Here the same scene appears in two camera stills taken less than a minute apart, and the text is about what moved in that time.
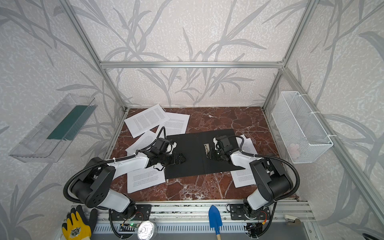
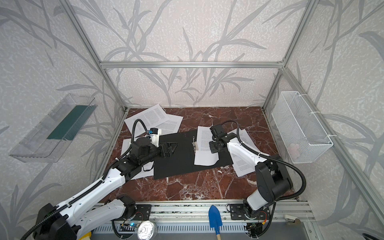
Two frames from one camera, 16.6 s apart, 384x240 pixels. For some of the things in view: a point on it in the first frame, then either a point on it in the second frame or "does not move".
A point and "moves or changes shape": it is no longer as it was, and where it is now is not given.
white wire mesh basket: [303, 136] does not move
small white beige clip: [291, 219] does not move
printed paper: [145, 178] moves or changes shape
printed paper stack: [243, 177] -> [204, 156]
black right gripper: [213, 152] -> [214, 145]
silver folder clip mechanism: [207, 149] -> [195, 145]
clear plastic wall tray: [46, 143] does not move
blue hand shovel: [215, 218] does not move
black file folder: [192, 145] moves or changes shape
